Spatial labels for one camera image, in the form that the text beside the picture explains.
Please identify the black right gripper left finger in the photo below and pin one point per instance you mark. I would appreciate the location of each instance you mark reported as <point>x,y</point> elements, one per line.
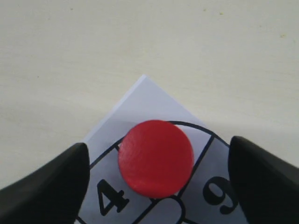
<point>53,194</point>

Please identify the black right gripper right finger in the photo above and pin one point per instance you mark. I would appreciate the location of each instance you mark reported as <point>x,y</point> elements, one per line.
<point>266,186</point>

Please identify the paper game board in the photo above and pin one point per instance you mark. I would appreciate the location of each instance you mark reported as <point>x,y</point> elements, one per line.
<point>206,198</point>

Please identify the red cylinder game piece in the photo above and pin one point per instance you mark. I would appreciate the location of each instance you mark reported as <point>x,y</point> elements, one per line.
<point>156,159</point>

